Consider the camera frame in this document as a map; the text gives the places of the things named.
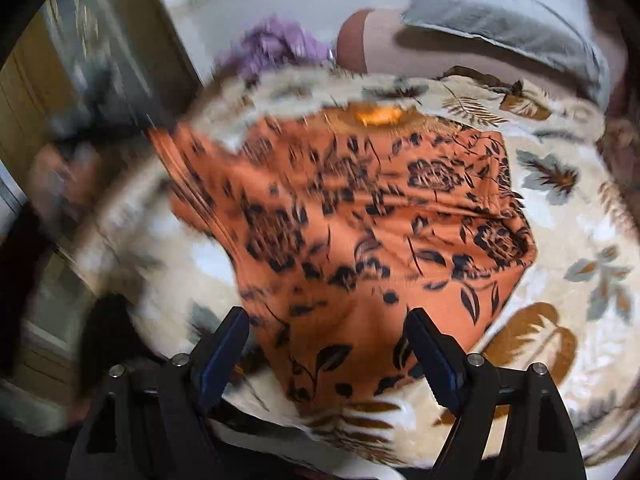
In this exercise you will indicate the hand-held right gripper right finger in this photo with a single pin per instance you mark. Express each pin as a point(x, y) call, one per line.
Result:
point(435, 360)

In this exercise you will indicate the wooden stained-glass door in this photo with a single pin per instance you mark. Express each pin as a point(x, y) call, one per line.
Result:
point(100, 20)

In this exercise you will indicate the cream leaf-print blanket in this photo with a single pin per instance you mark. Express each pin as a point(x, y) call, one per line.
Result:
point(575, 220)

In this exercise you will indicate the person's left hand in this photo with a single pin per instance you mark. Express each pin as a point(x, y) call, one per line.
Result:
point(62, 177)

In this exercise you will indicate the orange black floral garment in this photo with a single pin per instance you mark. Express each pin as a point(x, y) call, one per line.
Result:
point(350, 240)

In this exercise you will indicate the grey pillow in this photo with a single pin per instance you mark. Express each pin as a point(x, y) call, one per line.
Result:
point(500, 25)

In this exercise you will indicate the pink bolster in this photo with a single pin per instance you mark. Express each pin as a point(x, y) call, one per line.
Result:
point(380, 45)

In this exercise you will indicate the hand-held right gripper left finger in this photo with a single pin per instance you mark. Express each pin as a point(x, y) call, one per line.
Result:
point(225, 355)

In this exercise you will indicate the purple floral cloth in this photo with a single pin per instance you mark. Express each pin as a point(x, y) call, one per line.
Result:
point(275, 45)

